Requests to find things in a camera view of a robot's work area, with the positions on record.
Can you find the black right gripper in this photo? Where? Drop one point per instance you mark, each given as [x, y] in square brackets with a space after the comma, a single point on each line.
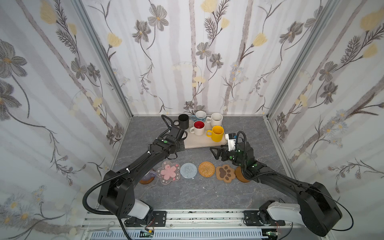
[224, 151]

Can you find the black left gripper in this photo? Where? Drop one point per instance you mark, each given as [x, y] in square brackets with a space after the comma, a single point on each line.
[178, 133]

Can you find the woven rattan round coaster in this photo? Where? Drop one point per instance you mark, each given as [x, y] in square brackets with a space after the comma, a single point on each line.
[207, 169]

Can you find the brown paw shaped coaster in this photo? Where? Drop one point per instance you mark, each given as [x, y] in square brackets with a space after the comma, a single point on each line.
[225, 173]

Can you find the pink flower coaster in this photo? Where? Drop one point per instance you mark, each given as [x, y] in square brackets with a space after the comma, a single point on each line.
[168, 172]

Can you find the brown round wooden coaster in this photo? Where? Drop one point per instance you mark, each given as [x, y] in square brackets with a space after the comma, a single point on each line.
[239, 175]

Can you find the grey blue round coaster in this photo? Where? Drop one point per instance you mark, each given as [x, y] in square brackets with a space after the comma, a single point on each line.
[188, 171]

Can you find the dark brown round coaster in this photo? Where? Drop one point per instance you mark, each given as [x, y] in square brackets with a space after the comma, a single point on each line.
[146, 182]

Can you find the purple mug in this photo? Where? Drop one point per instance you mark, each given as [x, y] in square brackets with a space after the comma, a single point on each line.
[151, 174]

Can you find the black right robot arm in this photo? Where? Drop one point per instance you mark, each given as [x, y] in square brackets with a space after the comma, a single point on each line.
[317, 210]

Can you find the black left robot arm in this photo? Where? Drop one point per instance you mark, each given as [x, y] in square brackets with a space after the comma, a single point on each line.
[117, 191]

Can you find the beige plastic tray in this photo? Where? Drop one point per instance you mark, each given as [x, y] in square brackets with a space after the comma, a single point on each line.
[195, 141]

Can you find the yellow mug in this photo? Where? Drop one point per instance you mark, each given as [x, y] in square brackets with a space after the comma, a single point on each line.
[216, 134]

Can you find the black mug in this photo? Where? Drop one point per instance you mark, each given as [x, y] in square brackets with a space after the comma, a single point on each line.
[182, 121]

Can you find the white mug red inside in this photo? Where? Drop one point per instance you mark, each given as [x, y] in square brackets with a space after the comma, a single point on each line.
[198, 128]

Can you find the white speckled mug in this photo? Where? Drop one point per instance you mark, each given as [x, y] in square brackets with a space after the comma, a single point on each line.
[215, 119]

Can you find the blue patterned mug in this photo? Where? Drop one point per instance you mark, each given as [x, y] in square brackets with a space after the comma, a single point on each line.
[199, 116]

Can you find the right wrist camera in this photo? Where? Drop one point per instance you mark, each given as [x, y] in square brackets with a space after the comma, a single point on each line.
[231, 141]

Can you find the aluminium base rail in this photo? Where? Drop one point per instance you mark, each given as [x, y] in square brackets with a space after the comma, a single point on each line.
[225, 224]

